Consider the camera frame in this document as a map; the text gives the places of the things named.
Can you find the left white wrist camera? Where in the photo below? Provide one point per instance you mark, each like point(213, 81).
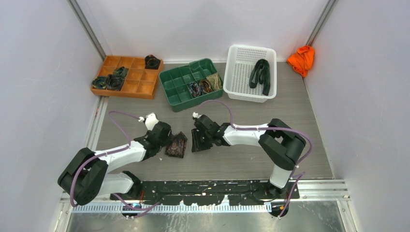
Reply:
point(149, 120)

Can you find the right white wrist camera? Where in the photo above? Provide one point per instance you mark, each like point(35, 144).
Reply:
point(196, 115)

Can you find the white plastic basket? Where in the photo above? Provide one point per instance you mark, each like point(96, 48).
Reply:
point(240, 63)

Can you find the rolled dark grey tie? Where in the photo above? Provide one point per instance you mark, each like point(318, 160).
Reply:
point(114, 82)

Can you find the rolled green patterned tie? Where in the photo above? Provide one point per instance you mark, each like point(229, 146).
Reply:
point(120, 72)

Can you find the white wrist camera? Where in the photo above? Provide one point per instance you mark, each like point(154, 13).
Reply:
point(196, 115)
point(149, 120)

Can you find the orange cloth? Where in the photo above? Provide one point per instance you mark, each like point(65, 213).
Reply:
point(302, 60)

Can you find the rolled black tie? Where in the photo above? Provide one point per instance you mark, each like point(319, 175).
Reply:
point(151, 62)

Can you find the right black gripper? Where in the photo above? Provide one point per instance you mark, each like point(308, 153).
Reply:
point(197, 146)

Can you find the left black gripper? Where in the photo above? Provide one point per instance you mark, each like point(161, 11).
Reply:
point(167, 141)

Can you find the aluminium front rail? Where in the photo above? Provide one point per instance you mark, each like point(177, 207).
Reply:
point(304, 191)

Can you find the brown paisley tie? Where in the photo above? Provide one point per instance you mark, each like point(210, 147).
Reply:
point(177, 146)

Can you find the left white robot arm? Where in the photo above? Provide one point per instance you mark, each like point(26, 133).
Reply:
point(88, 174)

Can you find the rolled olive gold tie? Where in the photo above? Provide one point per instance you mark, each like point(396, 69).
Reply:
point(215, 81)

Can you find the dark green tie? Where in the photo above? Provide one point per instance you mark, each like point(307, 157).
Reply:
point(261, 75)

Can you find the green compartment tray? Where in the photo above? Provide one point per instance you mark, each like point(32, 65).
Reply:
point(175, 80)

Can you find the left aluminium corner post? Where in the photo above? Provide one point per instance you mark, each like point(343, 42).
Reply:
point(87, 27)

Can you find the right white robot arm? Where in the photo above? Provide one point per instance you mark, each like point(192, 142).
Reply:
point(282, 144)

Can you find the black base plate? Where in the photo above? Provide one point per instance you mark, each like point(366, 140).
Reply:
point(207, 192)

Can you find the rolled orange brown tie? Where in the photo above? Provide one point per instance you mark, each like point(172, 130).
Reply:
point(205, 86)

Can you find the orange compartment tray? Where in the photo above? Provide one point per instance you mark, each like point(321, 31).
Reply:
point(139, 82)

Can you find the right aluminium corner post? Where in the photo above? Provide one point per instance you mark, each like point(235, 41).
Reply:
point(325, 14)

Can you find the rolled colourful striped tie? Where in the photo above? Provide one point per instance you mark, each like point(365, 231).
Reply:
point(194, 89)

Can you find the aluminium corner post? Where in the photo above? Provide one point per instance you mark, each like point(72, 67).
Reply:
point(87, 27)
point(325, 14)

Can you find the rolled blue green tie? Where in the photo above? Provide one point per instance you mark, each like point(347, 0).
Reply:
point(99, 82)

